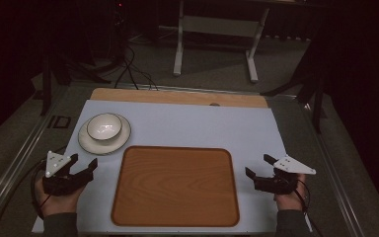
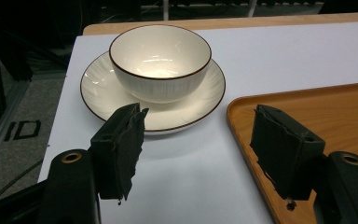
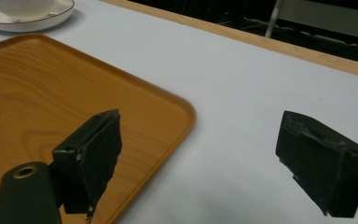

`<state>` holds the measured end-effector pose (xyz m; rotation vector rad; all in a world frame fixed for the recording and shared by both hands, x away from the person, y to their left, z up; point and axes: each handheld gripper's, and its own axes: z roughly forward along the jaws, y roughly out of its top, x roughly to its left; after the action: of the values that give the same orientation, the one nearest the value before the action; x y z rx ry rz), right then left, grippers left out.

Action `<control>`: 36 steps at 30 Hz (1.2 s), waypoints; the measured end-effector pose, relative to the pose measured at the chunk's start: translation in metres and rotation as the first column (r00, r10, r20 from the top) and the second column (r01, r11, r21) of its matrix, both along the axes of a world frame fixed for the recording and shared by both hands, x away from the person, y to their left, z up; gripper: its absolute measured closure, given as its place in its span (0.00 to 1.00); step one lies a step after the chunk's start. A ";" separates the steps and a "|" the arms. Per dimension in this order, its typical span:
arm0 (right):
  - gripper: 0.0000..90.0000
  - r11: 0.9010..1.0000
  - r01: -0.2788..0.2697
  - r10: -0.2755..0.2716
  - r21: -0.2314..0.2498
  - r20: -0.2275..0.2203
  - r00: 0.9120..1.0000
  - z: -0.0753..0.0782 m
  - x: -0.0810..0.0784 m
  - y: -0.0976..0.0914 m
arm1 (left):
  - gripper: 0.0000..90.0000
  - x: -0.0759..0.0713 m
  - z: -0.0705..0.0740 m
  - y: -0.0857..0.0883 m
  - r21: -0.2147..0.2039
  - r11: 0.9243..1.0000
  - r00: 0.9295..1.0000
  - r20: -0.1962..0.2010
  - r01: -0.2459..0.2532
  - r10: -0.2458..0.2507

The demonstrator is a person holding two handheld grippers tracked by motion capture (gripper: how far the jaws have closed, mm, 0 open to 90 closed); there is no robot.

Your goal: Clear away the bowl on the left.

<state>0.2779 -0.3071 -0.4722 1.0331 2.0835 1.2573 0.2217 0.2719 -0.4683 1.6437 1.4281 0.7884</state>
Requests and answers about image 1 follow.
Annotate black metal stand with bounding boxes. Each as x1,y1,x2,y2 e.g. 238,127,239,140
260,39,330,134
39,48,113,117

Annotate white plate with dark rim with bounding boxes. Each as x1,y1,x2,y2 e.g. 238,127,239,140
77,113,132,156

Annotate black floor socket box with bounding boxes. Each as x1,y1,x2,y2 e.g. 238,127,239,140
47,115,72,129

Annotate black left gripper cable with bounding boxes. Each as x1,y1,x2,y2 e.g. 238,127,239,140
0,145,67,237

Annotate black floor cables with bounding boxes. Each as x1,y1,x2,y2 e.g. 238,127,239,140
113,45,160,92

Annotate white metal table frame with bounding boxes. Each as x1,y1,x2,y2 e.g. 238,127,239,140
173,0,270,84

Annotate person's right hand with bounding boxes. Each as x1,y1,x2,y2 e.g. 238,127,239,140
273,173,308,212

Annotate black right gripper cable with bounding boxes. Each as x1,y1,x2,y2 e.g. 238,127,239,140
277,174,325,237

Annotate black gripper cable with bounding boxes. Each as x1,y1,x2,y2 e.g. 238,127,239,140
0,145,67,237
277,174,325,237

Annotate person's left hand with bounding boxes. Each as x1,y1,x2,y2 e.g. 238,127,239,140
34,177,87,219

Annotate brown wooden tray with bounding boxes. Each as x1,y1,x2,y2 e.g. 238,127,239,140
111,145,241,228

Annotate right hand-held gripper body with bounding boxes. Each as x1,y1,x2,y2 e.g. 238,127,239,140
253,155,317,196

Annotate white bowl with dark rim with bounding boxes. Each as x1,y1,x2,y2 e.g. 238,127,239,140
86,113,123,142

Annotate white table mat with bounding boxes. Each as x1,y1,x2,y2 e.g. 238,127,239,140
31,99,313,235

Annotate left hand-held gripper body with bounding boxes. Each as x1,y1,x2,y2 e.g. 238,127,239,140
41,150,94,198

